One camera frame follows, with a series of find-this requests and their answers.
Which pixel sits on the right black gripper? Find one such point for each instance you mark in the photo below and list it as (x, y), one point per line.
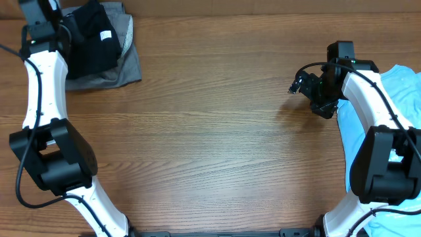
(326, 110)

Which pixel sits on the light blue t-shirt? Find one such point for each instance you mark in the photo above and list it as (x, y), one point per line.
(386, 169)

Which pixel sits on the black t-shirt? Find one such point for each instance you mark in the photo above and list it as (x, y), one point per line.
(94, 46)

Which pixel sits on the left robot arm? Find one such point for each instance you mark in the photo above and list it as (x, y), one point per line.
(56, 162)

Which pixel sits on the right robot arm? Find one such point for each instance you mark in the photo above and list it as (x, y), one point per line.
(341, 60)

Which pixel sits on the folded grey shorts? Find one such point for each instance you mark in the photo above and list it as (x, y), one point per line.
(128, 69)

